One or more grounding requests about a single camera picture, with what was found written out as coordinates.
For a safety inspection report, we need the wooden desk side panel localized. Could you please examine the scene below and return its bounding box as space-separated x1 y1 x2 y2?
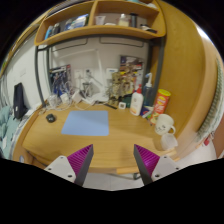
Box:
152 0 223 160

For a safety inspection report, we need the white power adapter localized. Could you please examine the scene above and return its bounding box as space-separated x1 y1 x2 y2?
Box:
71 90 83 103

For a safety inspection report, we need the black computer mouse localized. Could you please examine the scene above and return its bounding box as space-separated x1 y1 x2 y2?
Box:
46 114 56 123

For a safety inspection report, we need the red yellow snack canister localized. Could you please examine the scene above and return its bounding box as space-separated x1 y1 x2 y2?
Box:
150 89 171 125

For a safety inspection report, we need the dark spray bottle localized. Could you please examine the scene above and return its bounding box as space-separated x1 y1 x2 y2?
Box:
143 73 153 106

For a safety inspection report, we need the wooden wall shelf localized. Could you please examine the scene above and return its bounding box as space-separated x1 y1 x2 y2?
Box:
34 0 166 46

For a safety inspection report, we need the white ceramic mug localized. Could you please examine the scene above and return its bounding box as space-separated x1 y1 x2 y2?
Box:
155 114 176 135

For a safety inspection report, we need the clear plastic cup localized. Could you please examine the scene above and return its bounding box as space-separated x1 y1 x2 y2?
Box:
161 133 178 150

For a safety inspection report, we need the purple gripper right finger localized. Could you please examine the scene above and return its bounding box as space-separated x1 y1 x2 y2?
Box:
134 144 180 185

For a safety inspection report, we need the small white clock cube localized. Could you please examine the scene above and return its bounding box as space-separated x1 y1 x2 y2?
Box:
118 102 126 109

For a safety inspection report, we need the blue mouse pad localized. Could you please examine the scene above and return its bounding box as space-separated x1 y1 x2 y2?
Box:
61 111 109 136

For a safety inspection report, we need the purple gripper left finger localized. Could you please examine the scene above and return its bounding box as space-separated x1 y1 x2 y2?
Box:
45 145 94 186

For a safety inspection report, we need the white lotion pump bottle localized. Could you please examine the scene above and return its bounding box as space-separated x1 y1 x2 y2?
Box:
130 85 143 116

